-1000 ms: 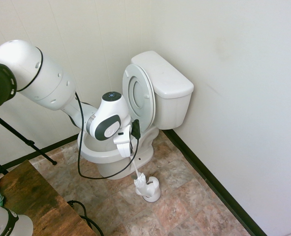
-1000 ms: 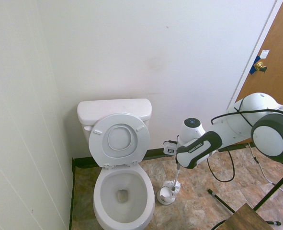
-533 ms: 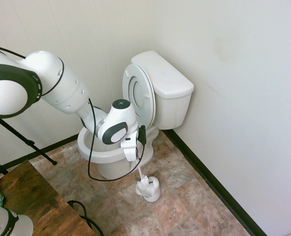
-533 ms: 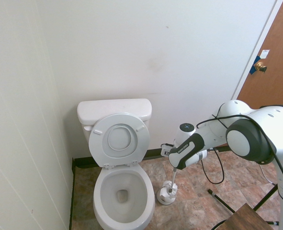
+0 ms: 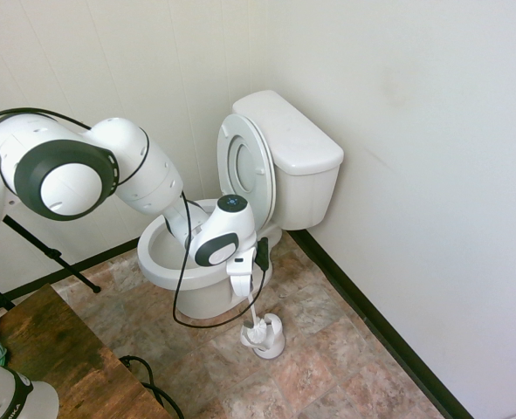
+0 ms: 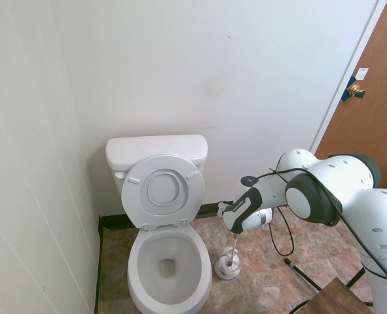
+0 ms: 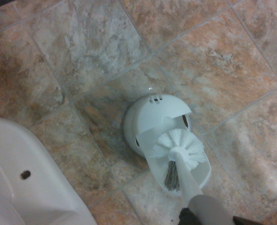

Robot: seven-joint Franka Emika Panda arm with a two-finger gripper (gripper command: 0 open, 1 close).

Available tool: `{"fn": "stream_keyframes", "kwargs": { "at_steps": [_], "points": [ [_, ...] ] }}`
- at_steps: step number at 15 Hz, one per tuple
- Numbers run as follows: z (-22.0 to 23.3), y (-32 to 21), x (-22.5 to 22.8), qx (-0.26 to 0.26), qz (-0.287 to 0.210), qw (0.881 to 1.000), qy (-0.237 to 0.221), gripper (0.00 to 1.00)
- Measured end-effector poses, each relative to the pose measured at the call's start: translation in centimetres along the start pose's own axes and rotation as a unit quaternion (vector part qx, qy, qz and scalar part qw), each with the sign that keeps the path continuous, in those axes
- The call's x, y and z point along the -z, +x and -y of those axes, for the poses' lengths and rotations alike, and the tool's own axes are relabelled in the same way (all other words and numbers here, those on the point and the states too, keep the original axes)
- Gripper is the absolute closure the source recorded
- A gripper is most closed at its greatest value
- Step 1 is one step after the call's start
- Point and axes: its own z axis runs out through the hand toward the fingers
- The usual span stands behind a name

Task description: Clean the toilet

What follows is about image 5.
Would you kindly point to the white toilet brush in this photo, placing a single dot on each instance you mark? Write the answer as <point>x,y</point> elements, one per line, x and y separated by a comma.
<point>259,331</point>

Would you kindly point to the white toilet brush holder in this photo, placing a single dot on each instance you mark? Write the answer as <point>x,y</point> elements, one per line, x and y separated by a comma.
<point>273,349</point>

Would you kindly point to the white toilet tank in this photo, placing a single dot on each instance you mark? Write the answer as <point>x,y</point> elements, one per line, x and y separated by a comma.
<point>305,196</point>

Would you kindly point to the long black baseboard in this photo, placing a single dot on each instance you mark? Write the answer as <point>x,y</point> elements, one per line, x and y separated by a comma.
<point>371,312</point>

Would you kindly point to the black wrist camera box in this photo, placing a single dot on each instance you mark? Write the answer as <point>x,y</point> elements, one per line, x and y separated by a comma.
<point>263,253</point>

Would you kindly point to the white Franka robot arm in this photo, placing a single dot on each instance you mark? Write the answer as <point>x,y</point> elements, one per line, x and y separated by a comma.
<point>65,174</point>

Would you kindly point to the white toilet bowl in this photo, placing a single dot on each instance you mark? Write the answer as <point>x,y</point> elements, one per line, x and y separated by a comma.
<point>205,297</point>

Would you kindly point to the white toilet seat with lid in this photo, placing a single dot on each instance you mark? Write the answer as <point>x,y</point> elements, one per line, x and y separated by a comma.
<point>244,174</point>

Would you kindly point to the brown wooden table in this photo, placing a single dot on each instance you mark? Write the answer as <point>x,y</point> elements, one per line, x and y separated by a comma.
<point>65,349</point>

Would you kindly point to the black camera tripod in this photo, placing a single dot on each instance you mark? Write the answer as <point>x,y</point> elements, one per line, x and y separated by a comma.
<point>65,264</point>

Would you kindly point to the white toilet tank lid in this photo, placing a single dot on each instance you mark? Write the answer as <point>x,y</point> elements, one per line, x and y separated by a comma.
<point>292,131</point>

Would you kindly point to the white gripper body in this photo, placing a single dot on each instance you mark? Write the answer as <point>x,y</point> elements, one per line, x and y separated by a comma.
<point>242,275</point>

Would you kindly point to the short black baseboard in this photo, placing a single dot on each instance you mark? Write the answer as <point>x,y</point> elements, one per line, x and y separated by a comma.
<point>100,258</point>

